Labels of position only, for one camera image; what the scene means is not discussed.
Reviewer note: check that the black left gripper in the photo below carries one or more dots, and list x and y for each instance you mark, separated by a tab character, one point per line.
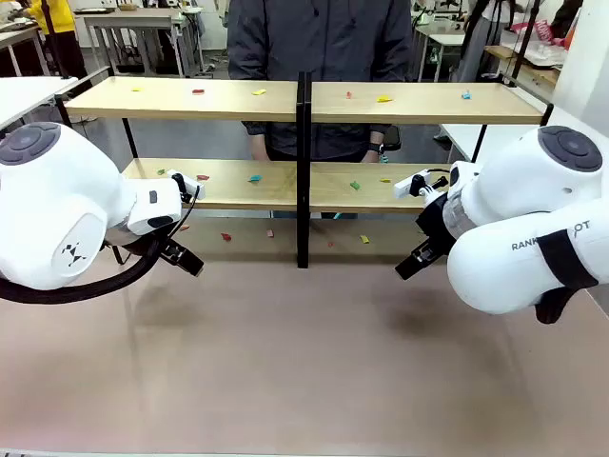
163	237

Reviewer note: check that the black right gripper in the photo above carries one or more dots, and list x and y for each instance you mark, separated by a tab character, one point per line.
435	224

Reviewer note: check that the blue paper scrap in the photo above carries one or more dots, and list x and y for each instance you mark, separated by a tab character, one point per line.
466	95

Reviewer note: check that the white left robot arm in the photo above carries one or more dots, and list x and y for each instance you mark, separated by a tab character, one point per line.
47	204

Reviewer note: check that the person's left forearm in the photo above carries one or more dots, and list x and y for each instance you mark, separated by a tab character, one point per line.
382	133

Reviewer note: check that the person's right forearm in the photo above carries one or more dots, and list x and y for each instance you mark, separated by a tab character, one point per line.
254	129

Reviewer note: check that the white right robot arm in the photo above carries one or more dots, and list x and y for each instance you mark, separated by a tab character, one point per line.
523	190

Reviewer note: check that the person's left hand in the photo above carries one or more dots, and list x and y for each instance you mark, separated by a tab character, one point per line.
372	157

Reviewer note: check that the person's right hand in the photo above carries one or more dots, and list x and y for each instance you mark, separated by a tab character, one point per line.
260	147

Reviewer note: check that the teal paper scrap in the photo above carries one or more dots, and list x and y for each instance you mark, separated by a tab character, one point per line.
255	179

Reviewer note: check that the black wrist watch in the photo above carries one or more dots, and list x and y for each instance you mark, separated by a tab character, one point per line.
377	148

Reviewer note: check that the white table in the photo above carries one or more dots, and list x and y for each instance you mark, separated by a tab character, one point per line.
464	135
28	95

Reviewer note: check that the wooden workbench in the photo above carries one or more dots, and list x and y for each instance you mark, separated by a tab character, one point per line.
533	71

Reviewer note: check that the white desk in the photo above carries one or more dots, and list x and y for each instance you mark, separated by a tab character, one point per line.
442	40

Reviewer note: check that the black tripod pole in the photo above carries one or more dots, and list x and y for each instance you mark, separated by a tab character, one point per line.
53	38
523	45

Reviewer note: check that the person in dark grey jacket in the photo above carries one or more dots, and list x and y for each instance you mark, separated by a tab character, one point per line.
323	38

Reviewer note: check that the grey metal table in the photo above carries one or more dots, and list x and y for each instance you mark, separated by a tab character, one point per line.
133	21

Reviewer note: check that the pink bag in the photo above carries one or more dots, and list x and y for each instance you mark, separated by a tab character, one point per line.
542	29

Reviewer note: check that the person in yellow top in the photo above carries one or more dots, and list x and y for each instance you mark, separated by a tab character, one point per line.
57	19

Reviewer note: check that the wood-top work table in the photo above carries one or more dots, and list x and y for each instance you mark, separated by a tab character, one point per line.
19	35

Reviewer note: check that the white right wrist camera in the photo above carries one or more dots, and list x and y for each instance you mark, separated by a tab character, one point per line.
403	188

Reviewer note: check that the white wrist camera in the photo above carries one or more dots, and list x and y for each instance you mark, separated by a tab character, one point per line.
403	188
194	186

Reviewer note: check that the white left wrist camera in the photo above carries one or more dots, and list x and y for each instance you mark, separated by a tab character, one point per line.
194	186

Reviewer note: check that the wooden shelf unit black frame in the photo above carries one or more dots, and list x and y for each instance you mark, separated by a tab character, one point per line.
181	102
428	107

